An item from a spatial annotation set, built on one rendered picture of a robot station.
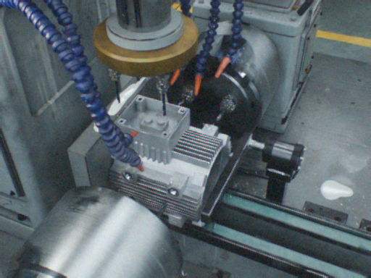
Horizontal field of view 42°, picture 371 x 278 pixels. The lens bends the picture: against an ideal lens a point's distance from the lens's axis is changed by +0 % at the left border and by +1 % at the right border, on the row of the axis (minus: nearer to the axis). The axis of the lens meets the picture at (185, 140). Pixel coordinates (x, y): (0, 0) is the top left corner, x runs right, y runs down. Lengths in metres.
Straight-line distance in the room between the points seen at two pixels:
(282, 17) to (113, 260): 0.77
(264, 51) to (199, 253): 0.49
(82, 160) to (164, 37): 0.28
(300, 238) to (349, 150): 0.43
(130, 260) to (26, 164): 0.33
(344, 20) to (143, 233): 3.16
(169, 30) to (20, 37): 0.26
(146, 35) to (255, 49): 0.42
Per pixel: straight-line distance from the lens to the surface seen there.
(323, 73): 1.73
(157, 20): 0.80
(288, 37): 1.26
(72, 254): 0.74
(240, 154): 1.05
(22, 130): 0.94
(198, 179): 0.92
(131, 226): 0.77
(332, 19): 3.77
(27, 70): 0.92
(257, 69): 1.13
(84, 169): 0.93
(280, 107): 1.39
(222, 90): 1.12
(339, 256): 1.11
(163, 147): 0.93
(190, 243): 1.08
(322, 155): 1.41
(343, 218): 1.19
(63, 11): 0.72
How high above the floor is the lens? 1.76
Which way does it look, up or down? 43 degrees down
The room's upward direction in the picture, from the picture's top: 1 degrees counter-clockwise
